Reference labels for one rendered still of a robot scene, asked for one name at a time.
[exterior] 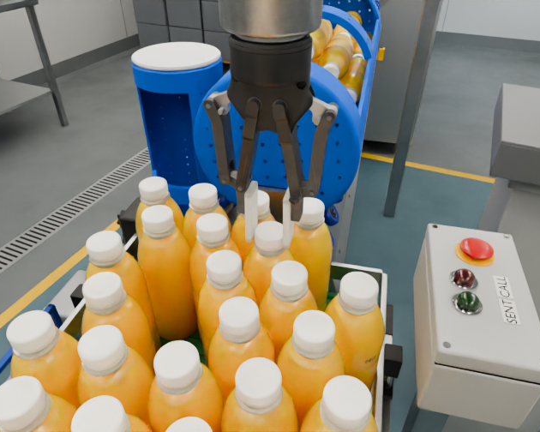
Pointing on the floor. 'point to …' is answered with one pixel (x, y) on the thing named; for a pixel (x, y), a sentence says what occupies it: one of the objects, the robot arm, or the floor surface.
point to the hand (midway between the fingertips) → (269, 216)
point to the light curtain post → (411, 102)
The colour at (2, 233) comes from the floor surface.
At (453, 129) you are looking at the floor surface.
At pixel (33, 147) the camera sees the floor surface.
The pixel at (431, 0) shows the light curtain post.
